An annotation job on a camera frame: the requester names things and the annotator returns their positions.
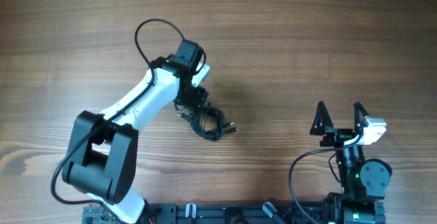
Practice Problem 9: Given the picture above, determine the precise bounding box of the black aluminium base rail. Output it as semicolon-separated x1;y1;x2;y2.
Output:
81;201;386;224

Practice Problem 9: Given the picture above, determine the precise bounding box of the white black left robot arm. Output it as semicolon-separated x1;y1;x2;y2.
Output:
59;40;210;223

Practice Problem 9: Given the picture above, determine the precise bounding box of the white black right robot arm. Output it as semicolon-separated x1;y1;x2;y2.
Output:
310;101;393;224

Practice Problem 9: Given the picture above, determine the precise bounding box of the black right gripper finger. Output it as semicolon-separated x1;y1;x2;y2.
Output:
310;101;334;135
353;102;369;130

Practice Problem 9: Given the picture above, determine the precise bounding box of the black usb cable bundle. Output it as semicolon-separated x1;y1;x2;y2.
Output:
174;100;239;142

